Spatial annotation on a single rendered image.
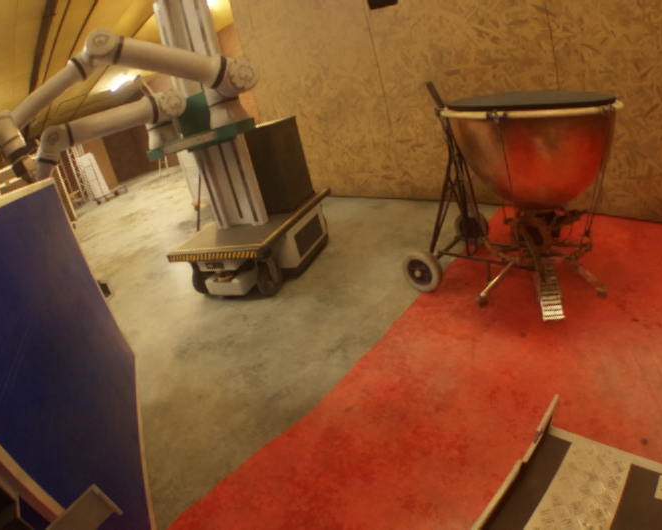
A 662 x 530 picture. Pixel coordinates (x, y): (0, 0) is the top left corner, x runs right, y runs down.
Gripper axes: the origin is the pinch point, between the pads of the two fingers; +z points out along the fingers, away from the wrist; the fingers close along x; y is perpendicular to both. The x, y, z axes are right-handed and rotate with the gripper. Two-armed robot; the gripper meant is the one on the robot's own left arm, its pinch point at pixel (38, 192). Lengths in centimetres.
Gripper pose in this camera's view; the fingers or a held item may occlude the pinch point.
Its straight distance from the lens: 148.4
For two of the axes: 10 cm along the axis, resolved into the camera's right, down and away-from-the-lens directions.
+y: -8.1, 5.3, -2.5
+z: 3.7, 8.0, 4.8
